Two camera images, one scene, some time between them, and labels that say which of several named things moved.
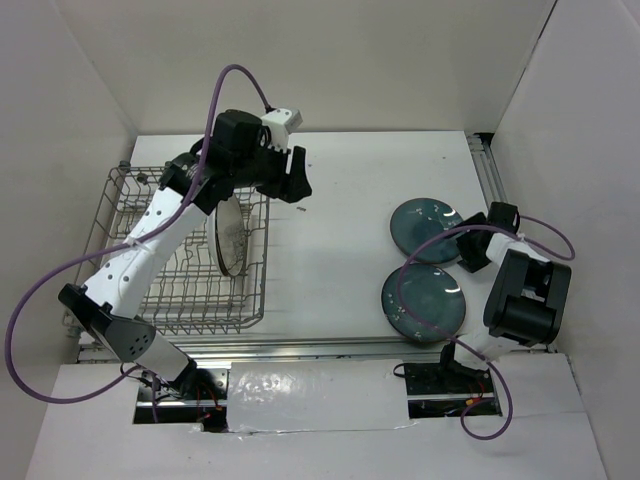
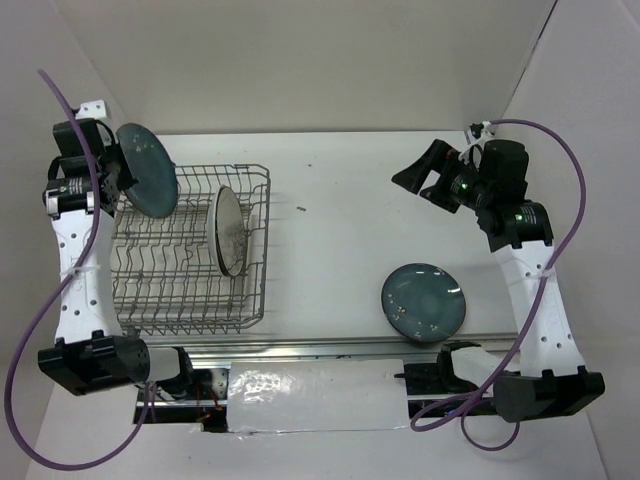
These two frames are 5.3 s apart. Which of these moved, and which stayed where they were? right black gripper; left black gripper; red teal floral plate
Moved: left black gripper; right black gripper
Stayed: red teal floral plate
